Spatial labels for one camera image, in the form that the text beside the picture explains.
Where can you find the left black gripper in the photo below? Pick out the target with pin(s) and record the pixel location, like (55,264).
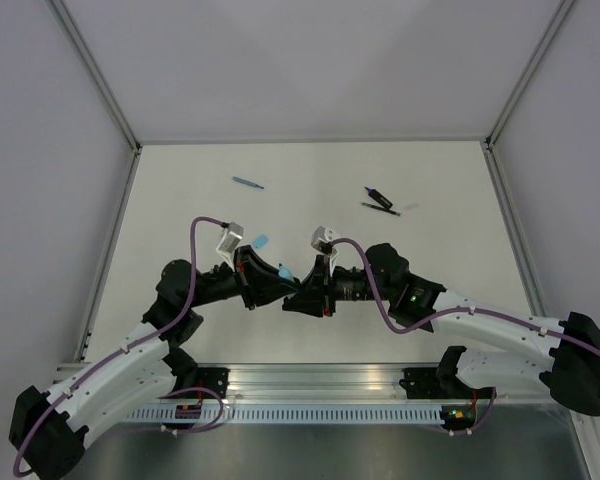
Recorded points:
(259,282)

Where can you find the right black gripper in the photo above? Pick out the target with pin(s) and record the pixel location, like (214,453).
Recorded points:
(317,295)

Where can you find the light blue highlighter body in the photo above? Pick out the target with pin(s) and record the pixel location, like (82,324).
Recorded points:
(285,273)

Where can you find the light blue highlighter cap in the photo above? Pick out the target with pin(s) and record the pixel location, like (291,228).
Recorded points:
(260,241)

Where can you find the green pen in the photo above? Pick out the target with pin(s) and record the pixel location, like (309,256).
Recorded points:
(380,209)

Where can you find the purple black highlighter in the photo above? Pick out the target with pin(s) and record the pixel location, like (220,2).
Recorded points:
(379,198)

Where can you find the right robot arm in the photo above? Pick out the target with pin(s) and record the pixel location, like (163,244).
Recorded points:
(560,356)

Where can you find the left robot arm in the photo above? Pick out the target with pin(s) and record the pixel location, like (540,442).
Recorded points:
(51,429)

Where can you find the blue pen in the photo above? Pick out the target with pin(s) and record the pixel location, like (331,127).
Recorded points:
(248,183)

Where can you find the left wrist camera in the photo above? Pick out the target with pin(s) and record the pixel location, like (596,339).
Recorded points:
(231,236)

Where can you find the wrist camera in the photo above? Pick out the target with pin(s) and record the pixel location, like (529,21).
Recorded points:
(322,241)
(231,236)

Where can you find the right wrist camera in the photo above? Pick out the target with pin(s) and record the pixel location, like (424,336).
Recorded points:
(322,241)

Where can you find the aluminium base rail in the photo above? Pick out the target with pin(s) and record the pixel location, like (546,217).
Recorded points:
(296,383)

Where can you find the slotted cable duct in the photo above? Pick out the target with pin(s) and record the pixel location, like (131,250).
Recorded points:
(310,414)

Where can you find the left aluminium frame post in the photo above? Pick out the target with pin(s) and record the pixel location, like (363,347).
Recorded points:
(67,23)

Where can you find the aluminium frame post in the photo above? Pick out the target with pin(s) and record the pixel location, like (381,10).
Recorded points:
(67,23)
(549,34)

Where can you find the right aluminium frame post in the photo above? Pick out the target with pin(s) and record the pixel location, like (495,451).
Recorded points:
(549,34)

